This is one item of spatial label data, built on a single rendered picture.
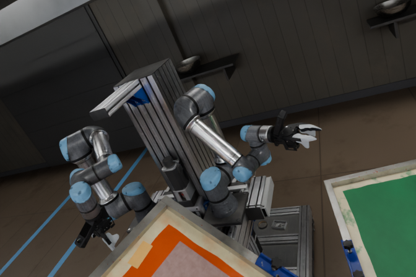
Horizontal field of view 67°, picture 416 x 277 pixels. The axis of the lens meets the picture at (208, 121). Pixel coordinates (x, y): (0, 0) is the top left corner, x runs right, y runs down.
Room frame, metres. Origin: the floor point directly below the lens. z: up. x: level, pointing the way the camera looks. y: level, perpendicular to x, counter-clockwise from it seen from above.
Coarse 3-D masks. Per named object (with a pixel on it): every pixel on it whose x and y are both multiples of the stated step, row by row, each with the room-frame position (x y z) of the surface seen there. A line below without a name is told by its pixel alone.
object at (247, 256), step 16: (160, 208) 1.18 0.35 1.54; (176, 208) 1.18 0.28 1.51; (144, 224) 1.12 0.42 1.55; (192, 224) 1.12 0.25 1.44; (208, 224) 1.09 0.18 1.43; (128, 240) 1.06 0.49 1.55; (224, 240) 1.03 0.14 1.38; (112, 256) 1.01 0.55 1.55; (240, 256) 0.97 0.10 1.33; (256, 256) 0.95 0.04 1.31; (96, 272) 0.96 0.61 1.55
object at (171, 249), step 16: (160, 240) 1.08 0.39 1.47; (176, 240) 1.07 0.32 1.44; (160, 256) 1.02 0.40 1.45; (176, 256) 1.01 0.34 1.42; (192, 256) 1.00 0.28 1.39; (208, 256) 1.00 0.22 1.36; (160, 272) 0.96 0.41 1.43; (176, 272) 0.95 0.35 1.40; (192, 272) 0.95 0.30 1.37; (208, 272) 0.94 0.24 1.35; (224, 272) 0.93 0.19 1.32
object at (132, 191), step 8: (128, 184) 1.63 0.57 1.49; (136, 184) 1.60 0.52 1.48; (128, 192) 1.55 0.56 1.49; (136, 192) 1.55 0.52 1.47; (144, 192) 1.58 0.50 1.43; (128, 200) 1.54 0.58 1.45; (136, 200) 1.54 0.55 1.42; (144, 200) 1.55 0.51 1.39; (128, 208) 1.53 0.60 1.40; (136, 208) 1.55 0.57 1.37
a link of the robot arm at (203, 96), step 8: (192, 88) 1.46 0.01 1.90; (200, 88) 1.44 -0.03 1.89; (208, 88) 1.45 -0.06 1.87; (192, 96) 1.39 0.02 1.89; (200, 96) 1.40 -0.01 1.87; (208, 96) 1.43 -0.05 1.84; (200, 104) 1.39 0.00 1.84; (208, 104) 1.41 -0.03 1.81; (200, 112) 1.41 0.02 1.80; (208, 112) 1.41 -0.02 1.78; (208, 120) 1.42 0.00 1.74; (216, 120) 1.45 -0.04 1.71; (216, 128) 1.43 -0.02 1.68; (216, 160) 1.44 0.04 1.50; (224, 168) 1.40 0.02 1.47; (232, 168) 1.40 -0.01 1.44; (232, 176) 1.39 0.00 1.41
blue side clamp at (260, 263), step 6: (258, 258) 0.93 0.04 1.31; (264, 258) 0.93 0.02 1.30; (270, 258) 0.92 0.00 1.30; (258, 264) 0.91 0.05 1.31; (264, 264) 0.91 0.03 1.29; (270, 264) 0.91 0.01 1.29; (264, 270) 0.89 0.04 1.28; (270, 270) 0.89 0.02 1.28; (276, 270) 0.89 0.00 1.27; (282, 270) 0.88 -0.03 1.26; (288, 270) 0.87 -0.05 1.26; (282, 276) 0.86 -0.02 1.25; (288, 276) 0.86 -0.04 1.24; (294, 276) 0.85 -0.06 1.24
